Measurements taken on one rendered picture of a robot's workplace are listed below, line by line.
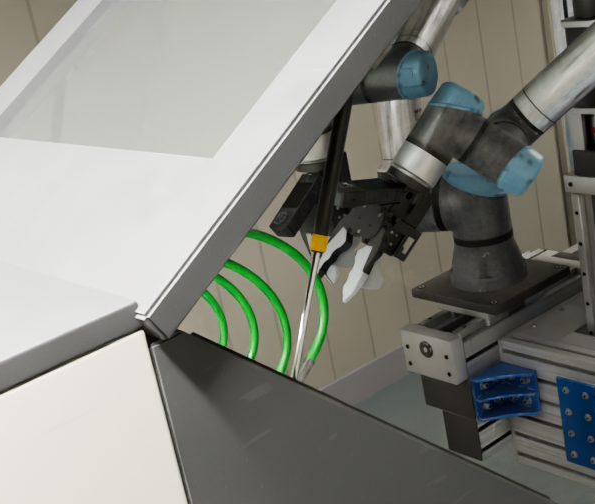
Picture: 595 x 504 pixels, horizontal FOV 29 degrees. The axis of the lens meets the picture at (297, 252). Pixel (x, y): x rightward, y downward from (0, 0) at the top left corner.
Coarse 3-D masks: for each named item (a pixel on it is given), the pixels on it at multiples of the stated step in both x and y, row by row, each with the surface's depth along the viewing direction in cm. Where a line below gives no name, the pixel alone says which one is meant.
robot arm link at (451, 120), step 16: (448, 96) 169; (464, 96) 168; (432, 112) 169; (448, 112) 168; (464, 112) 168; (480, 112) 170; (416, 128) 170; (432, 128) 169; (448, 128) 168; (464, 128) 168; (416, 144) 169; (432, 144) 169; (448, 144) 169; (464, 144) 169; (448, 160) 171
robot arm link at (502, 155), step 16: (480, 128) 169; (496, 128) 170; (512, 128) 175; (480, 144) 168; (496, 144) 168; (512, 144) 169; (464, 160) 171; (480, 160) 169; (496, 160) 169; (512, 160) 168; (528, 160) 169; (496, 176) 170; (512, 176) 169; (528, 176) 169; (512, 192) 171
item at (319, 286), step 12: (264, 240) 163; (276, 240) 165; (288, 252) 167; (300, 264) 169; (324, 288) 172; (324, 300) 172; (324, 312) 173; (324, 324) 173; (324, 336) 173; (312, 348) 173
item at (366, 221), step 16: (400, 176) 170; (416, 192) 173; (368, 208) 172; (384, 208) 170; (400, 208) 172; (416, 208) 173; (352, 224) 173; (368, 224) 171; (384, 224) 170; (400, 224) 171; (416, 224) 175; (368, 240) 171; (400, 240) 174; (416, 240) 174; (400, 256) 173
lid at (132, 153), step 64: (128, 0) 173; (192, 0) 159; (256, 0) 147; (320, 0) 136; (384, 0) 124; (64, 64) 170; (128, 64) 156; (192, 64) 145; (256, 64) 135; (320, 64) 122; (0, 128) 166; (64, 128) 154; (128, 128) 143; (192, 128) 133; (256, 128) 121; (320, 128) 120; (0, 192) 147; (64, 192) 137; (128, 192) 127; (192, 192) 119; (256, 192) 115; (0, 256) 135; (64, 256) 126; (128, 256) 118; (192, 256) 112
